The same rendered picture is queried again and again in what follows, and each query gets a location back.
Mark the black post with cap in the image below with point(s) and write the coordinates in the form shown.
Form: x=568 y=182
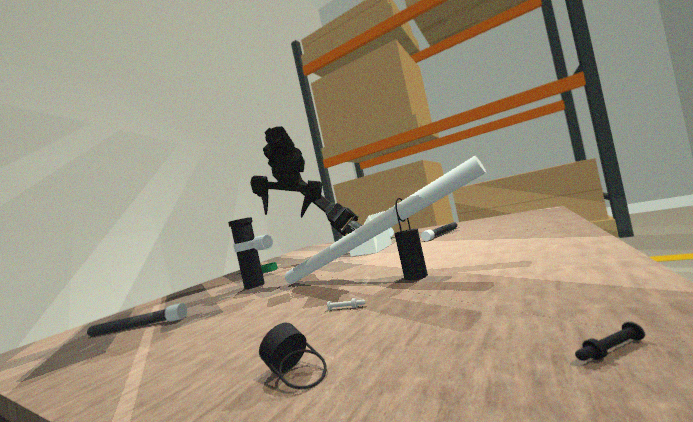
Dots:
x=249 y=261

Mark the pale grey cup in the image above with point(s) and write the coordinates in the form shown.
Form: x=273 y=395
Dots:
x=259 y=243

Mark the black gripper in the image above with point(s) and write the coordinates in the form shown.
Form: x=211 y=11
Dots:
x=287 y=182

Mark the black bolt with nut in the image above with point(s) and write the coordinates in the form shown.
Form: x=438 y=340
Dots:
x=597 y=349

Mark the green ring clamp with two tabs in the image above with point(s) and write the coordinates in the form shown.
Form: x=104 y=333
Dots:
x=269 y=267

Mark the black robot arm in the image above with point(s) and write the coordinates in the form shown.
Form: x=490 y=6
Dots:
x=287 y=159

